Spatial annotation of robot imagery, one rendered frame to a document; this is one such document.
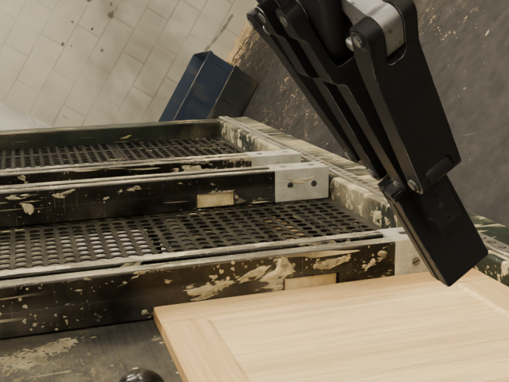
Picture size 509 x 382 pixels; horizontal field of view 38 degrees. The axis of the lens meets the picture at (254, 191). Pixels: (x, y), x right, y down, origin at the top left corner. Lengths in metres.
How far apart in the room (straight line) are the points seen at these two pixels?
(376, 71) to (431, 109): 0.04
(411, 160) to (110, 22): 5.73
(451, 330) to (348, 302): 0.15
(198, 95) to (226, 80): 0.22
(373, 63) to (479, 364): 0.61
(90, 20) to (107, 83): 0.51
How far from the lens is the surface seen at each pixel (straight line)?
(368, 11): 0.29
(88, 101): 6.01
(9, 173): 1.65
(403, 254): 1.10
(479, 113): 2.96
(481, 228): 1.26
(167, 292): 0.99
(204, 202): 1.53
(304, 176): 1.58
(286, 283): 1.04
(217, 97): 5.14
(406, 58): 0.31
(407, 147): 0.32
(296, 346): 0.88
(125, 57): 6.03
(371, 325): 0.94
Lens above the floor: 1.63
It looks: 22 degrees down
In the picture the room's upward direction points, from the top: 61 degrees counter-clockwise
